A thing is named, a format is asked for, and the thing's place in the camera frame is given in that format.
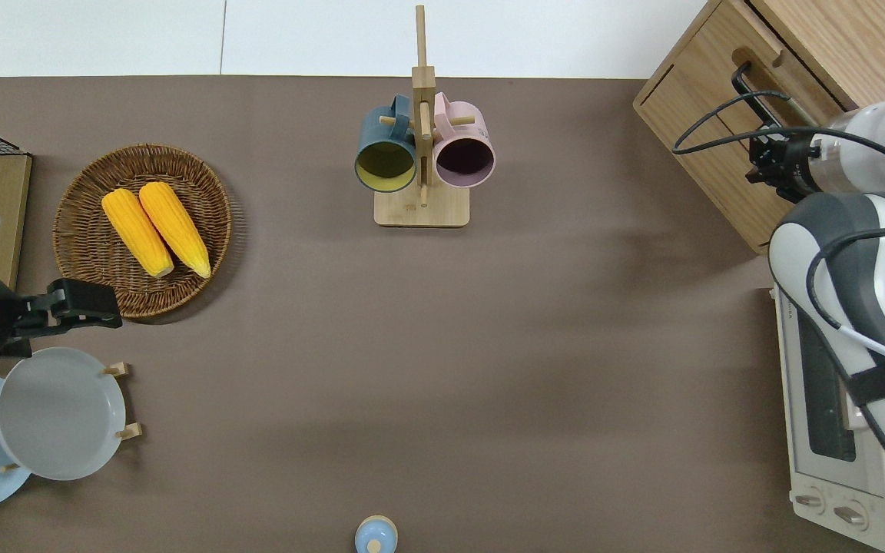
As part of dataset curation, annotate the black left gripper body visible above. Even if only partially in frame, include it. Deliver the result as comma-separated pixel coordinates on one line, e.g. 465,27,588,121
14,278,91,340

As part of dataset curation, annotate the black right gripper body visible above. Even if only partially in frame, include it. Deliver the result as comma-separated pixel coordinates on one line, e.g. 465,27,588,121
764,129,825,203

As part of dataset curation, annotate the wooden drawer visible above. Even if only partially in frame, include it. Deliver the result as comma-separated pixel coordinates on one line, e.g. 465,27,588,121
681,0,860,227

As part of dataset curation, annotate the wooden drawer cabinet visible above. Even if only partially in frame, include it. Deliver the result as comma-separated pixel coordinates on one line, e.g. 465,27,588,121
633,0,885,254

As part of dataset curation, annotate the round wicker basket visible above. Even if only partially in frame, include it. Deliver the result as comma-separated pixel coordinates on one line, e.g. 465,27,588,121
53,144,233,320

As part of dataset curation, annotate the yellow corn cob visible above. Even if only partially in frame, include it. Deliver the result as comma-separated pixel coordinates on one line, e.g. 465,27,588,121
101,189,175,279
139,181,212,279

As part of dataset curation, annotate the grey plate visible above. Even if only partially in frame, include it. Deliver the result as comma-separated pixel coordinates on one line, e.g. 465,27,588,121
0,347,127,482

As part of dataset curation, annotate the wooden plate rack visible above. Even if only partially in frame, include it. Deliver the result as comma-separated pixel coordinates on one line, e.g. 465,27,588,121
0,361,144,473

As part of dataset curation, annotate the white toaster oven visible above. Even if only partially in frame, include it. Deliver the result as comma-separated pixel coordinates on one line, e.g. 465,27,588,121
773,284,885,553

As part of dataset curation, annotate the pink mug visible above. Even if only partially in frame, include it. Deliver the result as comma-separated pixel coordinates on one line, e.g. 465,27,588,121
433,92,496,189

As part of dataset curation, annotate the teal mug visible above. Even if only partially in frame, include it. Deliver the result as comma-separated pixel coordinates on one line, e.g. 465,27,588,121
355,94,419,193

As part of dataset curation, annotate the brown table mat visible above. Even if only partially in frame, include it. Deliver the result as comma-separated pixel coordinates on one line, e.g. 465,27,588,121
0,75,885,553

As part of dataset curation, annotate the wooden mug tree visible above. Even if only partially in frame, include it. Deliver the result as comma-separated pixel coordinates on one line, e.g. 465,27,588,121
374,5,470,228

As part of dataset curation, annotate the blue dome bell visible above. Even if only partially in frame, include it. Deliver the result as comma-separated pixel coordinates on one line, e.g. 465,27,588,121
355,515,399,553

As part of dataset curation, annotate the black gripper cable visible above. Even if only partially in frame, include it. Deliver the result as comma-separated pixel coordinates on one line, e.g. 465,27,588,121
673,63,824,156

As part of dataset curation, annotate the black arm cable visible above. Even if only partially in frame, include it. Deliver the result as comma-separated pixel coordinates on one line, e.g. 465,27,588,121
806,219,885,363

